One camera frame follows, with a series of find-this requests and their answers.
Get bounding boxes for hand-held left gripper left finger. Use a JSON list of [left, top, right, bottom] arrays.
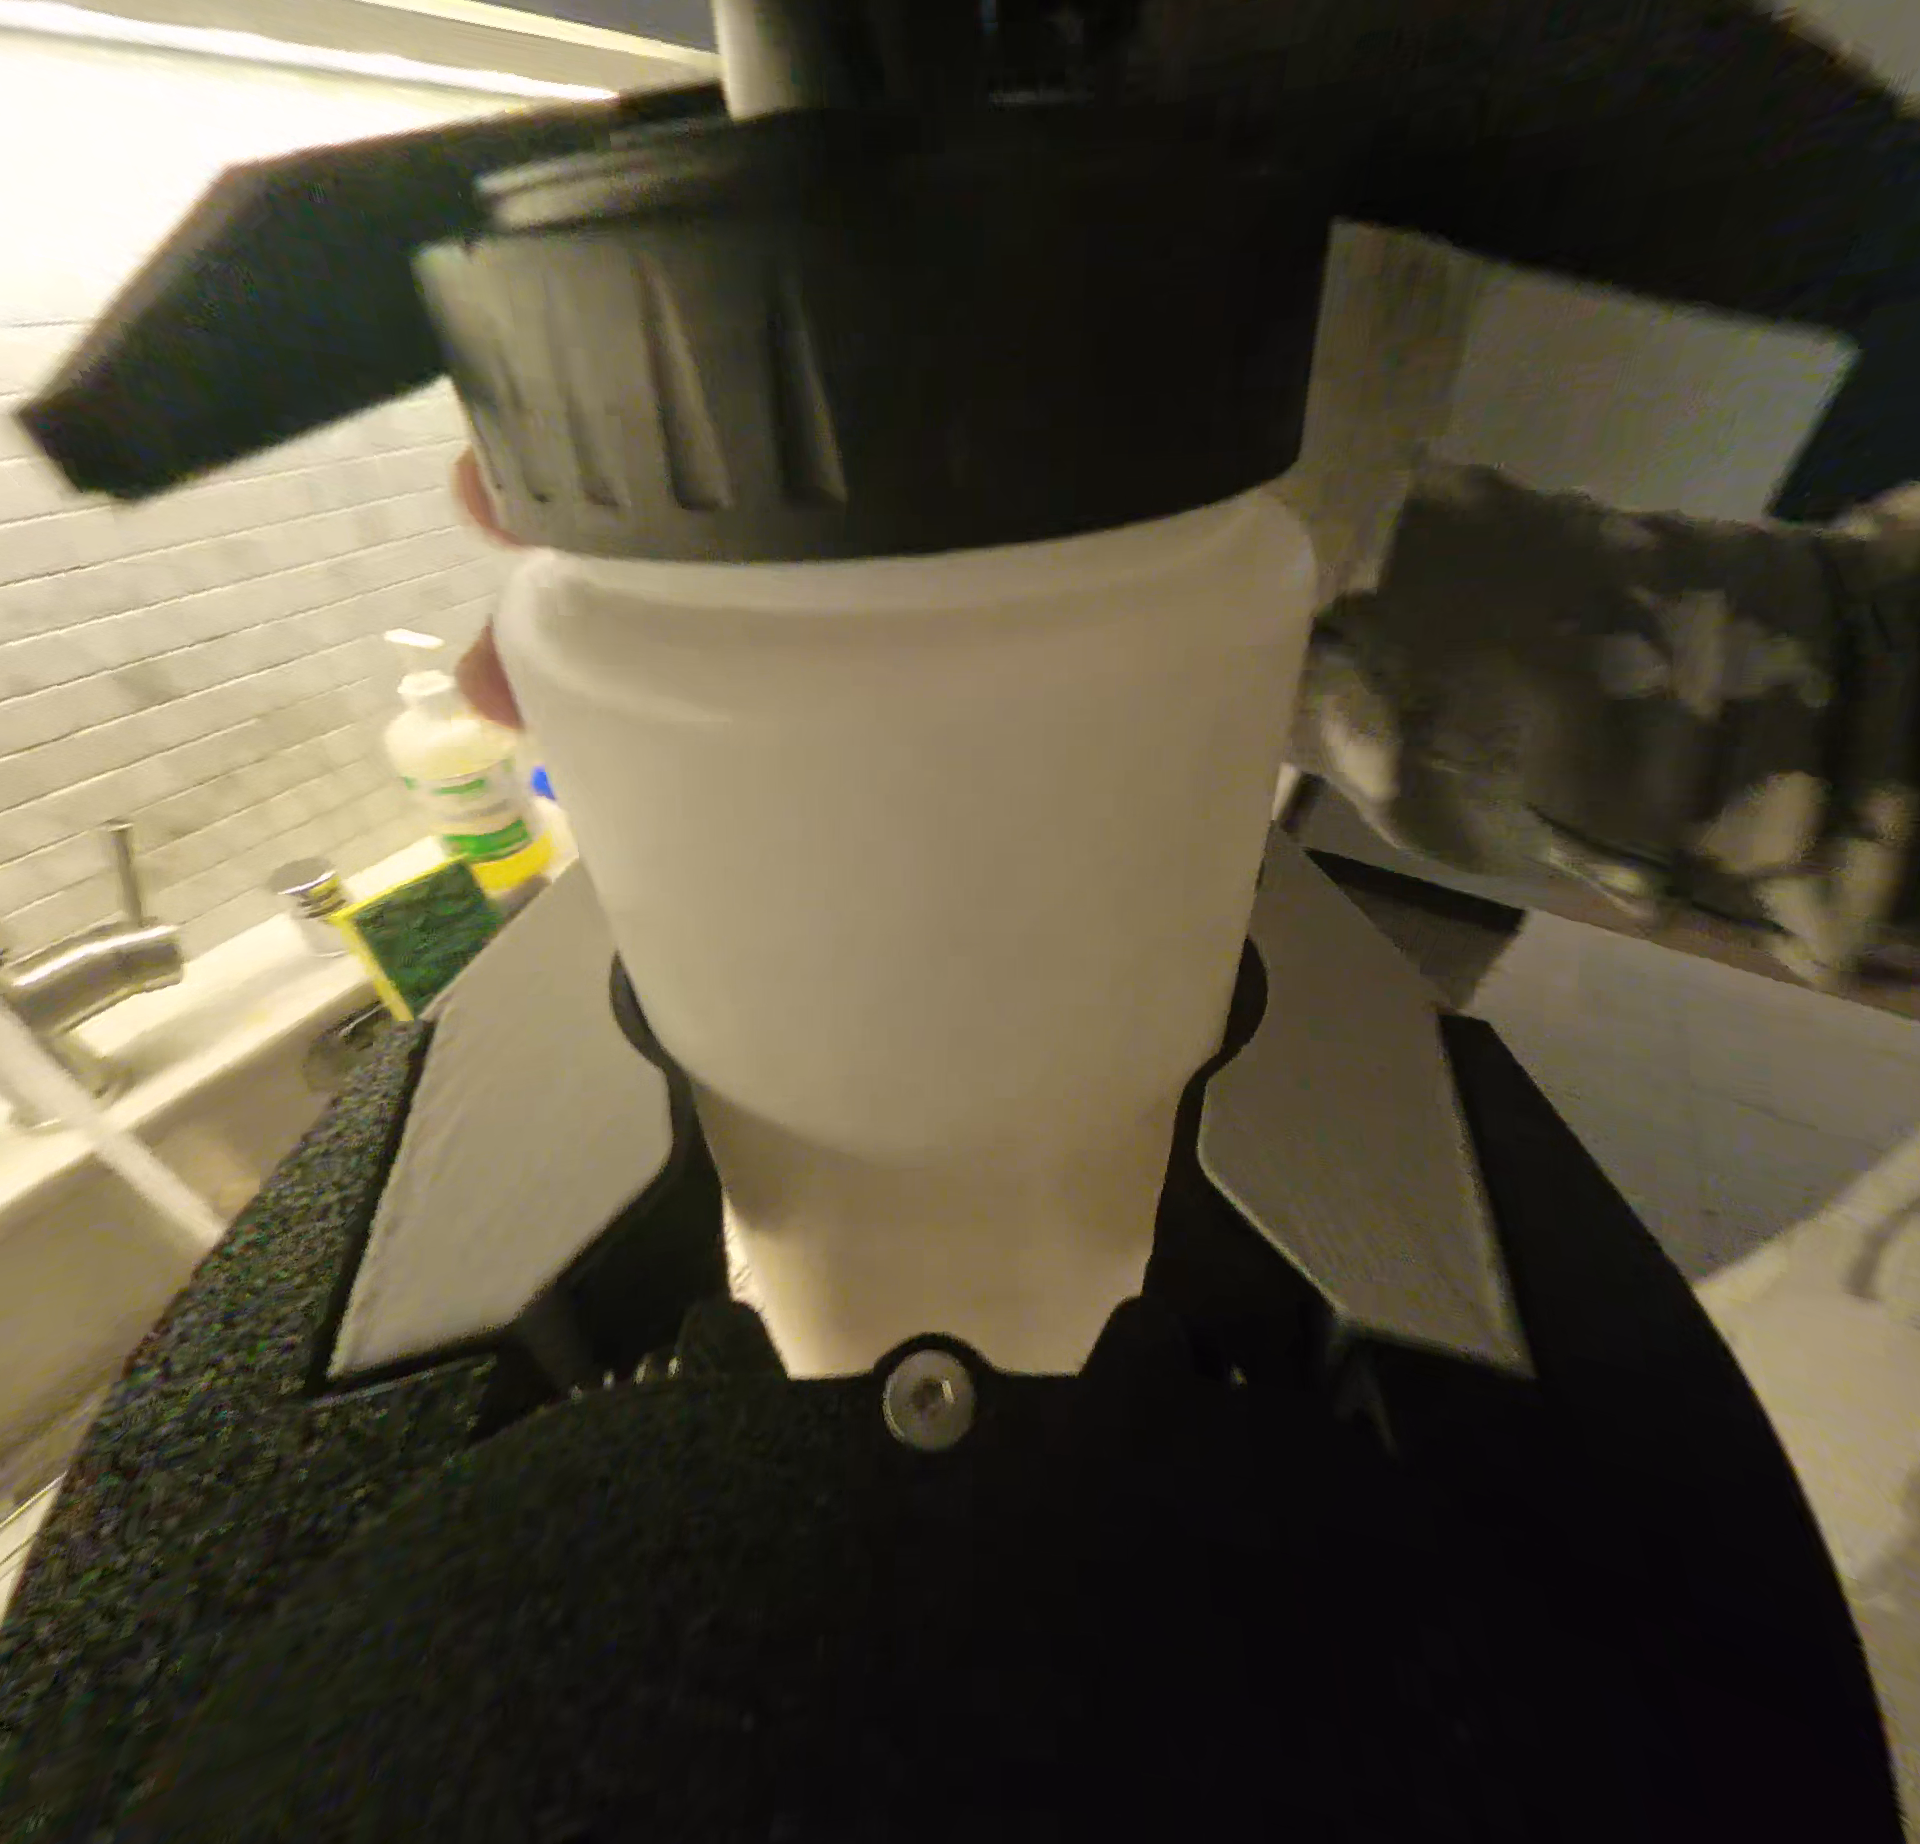
[[320, 859, 700, 1387]]

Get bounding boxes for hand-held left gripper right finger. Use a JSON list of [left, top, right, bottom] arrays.
[[1196, 822, 1534, 1382]]

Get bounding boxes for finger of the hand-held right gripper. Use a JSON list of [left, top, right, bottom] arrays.
[[1186, 0, 1920, 592], [17, 86, 733, 505]]

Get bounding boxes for white squeeze bottle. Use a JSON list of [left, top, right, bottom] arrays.
[[491, 502, 1323, 1382]]

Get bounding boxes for black bottle cap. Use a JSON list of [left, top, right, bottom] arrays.
[[412, 0, 1338, 568]]

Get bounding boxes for white marble desk countertop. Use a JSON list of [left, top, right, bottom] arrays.
[[0, 822, 588, 1514]]

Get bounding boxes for person's right hand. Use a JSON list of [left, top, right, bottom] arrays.
[[449, 450, 525, 731]]

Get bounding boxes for yellow green sponge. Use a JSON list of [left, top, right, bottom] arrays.
[[326, 851, 504, 1022]]

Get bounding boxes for under-cabinet light strip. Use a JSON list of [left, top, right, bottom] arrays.
[[0, 0, 721, 103]]

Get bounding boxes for chrome counter cap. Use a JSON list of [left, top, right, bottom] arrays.
[[270, 857, 350, 961]]

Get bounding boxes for white soap pump bottle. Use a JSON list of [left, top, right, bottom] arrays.
[[383, 627, 556, 901]]

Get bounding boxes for steel kitchen faucet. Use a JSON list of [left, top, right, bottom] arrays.
[[0, 815, 189, 1126]]

